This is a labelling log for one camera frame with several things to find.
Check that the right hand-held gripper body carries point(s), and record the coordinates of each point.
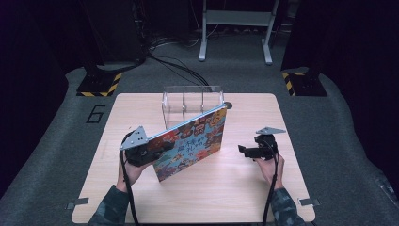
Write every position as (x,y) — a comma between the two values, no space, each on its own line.
(266,144)

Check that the black stand with striped base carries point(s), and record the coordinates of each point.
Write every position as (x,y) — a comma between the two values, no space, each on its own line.
(98,83)
(306,84)

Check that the clear acrylic organizer box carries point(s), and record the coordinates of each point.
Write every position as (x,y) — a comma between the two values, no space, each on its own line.
(188,103)

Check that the person's right hand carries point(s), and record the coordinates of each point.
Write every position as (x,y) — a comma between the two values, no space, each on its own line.
(269,171)

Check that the white metal stand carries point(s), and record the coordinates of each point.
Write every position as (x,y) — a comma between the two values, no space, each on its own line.
(238,19)

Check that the person's left hand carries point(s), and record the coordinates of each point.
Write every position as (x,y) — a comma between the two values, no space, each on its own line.
(131,172)

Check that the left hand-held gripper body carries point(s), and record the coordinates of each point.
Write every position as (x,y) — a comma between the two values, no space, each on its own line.
(138,147)

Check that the colourful picture book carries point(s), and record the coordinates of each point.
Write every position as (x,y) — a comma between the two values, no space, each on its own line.
(191,141)

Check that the small dark round disc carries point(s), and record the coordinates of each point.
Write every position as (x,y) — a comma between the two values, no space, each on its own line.
(228,105)

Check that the grey metal table bracket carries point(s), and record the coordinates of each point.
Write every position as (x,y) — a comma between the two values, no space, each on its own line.
(76,203)
(309,201)

